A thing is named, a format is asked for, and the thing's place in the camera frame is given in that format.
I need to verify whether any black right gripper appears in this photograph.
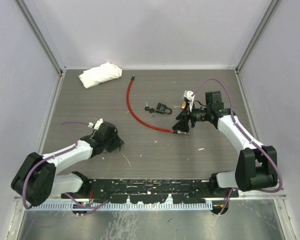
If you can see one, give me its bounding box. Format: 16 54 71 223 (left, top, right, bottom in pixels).
172 101 211 133

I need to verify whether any black padlock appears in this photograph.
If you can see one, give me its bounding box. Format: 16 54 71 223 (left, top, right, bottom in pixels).
155 103 173 115

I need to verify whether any black-headed key bunch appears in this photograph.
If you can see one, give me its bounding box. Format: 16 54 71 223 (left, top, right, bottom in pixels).
144 102 155 119

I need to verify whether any white cloth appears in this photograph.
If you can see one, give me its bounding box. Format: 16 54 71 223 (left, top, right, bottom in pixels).
78 62 123 89

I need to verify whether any large brass padlock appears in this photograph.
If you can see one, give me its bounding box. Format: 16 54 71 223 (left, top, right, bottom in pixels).
181 101 187 109

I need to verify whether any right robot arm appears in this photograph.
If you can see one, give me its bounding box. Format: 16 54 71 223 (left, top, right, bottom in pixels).
172 91 278 197

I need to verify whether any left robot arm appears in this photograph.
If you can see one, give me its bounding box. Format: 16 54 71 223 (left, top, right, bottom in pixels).
11 119 124 210

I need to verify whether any red cable lock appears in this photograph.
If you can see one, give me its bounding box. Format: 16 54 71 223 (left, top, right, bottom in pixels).
126 73 191 137

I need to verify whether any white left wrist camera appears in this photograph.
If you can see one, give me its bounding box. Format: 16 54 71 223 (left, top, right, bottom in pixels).
93 118 104 131

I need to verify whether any blue slotted cable duct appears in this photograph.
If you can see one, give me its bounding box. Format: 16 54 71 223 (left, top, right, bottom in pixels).
31 200 213 211

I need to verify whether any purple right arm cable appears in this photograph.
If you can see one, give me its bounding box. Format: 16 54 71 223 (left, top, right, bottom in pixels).
192 78 284 192

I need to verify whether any aluminium frame rail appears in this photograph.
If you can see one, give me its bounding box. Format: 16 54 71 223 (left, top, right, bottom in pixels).
13 191 288 202

